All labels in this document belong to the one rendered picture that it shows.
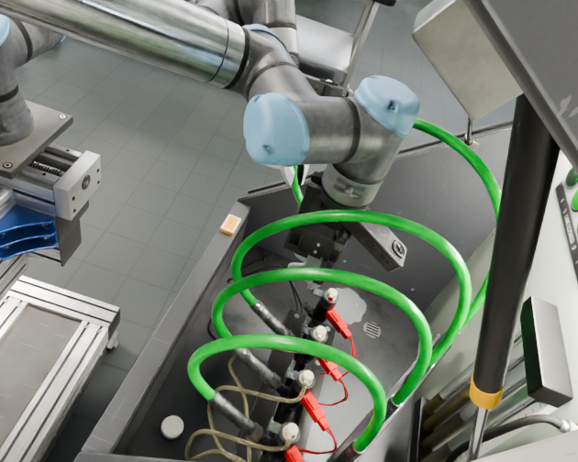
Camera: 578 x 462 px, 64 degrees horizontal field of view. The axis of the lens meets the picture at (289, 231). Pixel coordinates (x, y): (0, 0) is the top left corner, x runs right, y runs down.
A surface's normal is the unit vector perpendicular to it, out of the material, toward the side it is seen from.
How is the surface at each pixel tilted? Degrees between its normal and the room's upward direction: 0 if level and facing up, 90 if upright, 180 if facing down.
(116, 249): 0
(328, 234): 0
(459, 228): 90
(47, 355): 0
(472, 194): 90
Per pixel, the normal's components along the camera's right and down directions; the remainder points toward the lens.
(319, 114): 0.39, -0.27
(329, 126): 0.43, 0.10
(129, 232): 0.26, -0.67
